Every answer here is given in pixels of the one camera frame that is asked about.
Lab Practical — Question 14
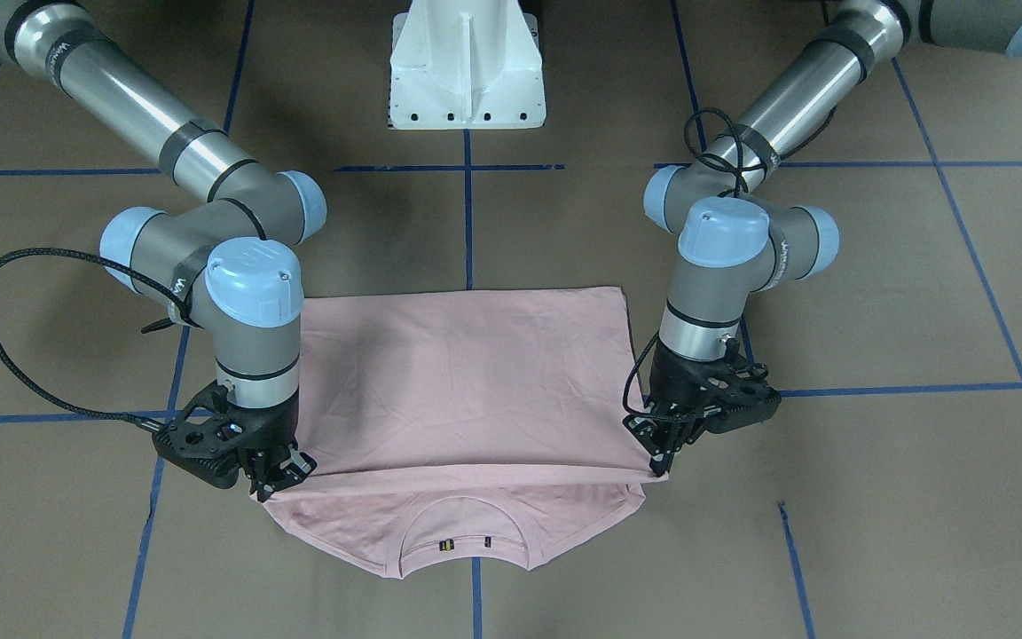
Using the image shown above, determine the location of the pink Snoopy t-shirt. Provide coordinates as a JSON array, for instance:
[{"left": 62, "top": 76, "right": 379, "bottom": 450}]
[{"left": 264, "top": 287, "right": 656, "bottom": 579}]

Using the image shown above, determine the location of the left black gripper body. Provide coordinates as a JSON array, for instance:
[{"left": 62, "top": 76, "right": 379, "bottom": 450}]
[{"left": 622, "top": 345, "right": 743, "bottom": 462}]

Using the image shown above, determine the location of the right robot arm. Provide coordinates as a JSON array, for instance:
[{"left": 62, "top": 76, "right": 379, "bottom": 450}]
[{"left": 0, "top": 1, "right": 327, "bottom": 502}]

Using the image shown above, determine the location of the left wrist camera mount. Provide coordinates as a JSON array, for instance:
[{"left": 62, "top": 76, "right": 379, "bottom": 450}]
[{"left": 704, "top": 363, "right": 782, "bottom": 433}]

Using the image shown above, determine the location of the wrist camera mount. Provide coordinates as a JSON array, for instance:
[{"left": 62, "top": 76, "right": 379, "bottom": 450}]
[
  {"left": 153, "top": 382, "right": 245, "bottom": 489},
  {"left": 704, "top": 363, "right": 782, "bottom": 433}
]

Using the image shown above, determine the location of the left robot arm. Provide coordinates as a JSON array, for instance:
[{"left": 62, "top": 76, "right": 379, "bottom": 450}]
[{"left": 658, "top": 47, "right": 1022, "bottom": 504}]

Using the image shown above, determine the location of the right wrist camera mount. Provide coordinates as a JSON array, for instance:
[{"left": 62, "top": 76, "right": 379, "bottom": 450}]
[{"left": 153, "top": 382, "right": 245, "bottom": 489}]

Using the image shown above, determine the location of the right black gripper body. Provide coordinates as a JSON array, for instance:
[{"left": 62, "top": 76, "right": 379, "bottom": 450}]
[{"left": 227, "top": 391, "right": 317, "bottom": 480}]

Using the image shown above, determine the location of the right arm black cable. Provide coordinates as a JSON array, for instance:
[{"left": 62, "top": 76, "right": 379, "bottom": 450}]
[{"left": 0, "top": 247, "right": 210, "bottom": 436}]

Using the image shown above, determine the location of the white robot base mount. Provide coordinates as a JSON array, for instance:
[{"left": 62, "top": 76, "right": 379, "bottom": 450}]
[{"left": 387, "top": 1, "right": 547, "bottom": 130}]

